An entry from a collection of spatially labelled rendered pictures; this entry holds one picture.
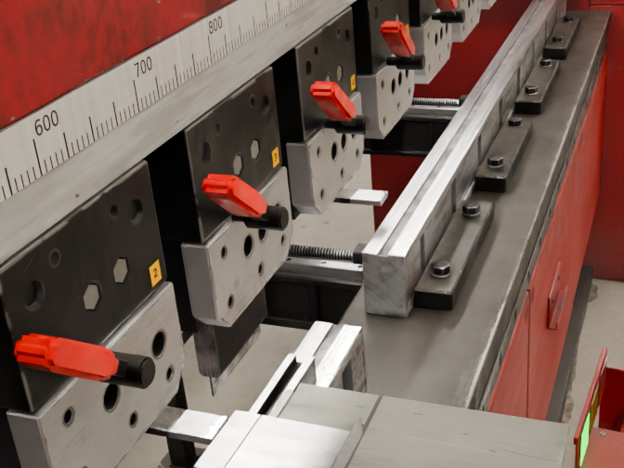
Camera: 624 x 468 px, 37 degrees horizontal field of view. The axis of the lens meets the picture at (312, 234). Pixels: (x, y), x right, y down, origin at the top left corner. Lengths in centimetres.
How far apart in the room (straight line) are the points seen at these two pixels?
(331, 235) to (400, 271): 225
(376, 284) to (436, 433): 43
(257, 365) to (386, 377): 164
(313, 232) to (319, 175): 266
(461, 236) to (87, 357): 100
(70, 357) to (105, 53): 18
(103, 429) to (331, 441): 33
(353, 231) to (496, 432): 266
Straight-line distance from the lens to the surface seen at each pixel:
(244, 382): 272
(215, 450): 87
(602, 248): 312
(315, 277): 146
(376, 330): 125
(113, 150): 56
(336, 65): 89
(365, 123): 85
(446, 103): 215
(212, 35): 66
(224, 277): 69
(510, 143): 177
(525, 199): 161
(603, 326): 292
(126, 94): 57
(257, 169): 74
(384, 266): 124
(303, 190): 85
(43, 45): 50
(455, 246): 139
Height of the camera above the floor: 154
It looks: 26 degrees down
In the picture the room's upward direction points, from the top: 5 degrees counter-clockwise
